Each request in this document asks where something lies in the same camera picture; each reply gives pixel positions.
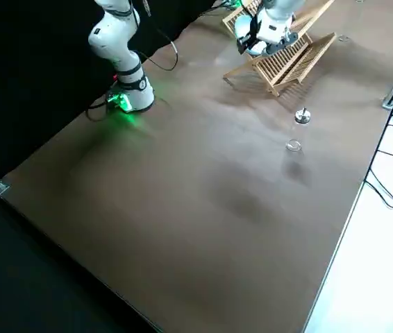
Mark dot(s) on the blue plate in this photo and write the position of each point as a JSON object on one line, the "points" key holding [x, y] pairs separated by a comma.
{"points": [[243, 26]]}

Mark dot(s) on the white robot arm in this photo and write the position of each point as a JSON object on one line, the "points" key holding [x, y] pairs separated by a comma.
{"points": [[120, 52]]}

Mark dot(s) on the wooden plate rack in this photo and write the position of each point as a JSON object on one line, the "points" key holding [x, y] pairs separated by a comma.
{"points": [[273, 85]]}

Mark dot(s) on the white desk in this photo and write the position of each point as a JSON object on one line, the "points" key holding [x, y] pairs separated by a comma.
{"points": [[373, 277]]}

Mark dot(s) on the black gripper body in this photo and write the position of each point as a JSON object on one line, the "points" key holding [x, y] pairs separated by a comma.
{"points": [[255, 29]]}

